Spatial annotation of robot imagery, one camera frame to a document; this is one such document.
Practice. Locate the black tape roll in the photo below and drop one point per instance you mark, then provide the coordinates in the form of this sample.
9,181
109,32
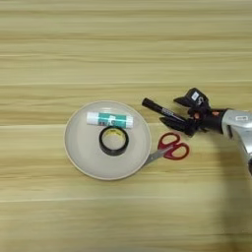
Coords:
104,148

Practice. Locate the black marker pen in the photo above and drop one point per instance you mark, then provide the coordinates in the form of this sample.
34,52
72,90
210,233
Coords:
157,107

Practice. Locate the beige round plate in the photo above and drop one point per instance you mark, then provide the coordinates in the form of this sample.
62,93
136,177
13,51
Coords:
82,154

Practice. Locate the black box white label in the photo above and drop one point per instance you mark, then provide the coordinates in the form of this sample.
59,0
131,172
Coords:
196,96

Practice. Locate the white green glue stick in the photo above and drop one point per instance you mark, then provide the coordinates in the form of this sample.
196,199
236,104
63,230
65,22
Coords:
111,119

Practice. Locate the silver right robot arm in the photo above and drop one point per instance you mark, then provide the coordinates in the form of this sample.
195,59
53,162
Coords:
241,126

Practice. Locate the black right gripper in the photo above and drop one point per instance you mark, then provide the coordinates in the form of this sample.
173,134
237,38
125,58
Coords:
210,119

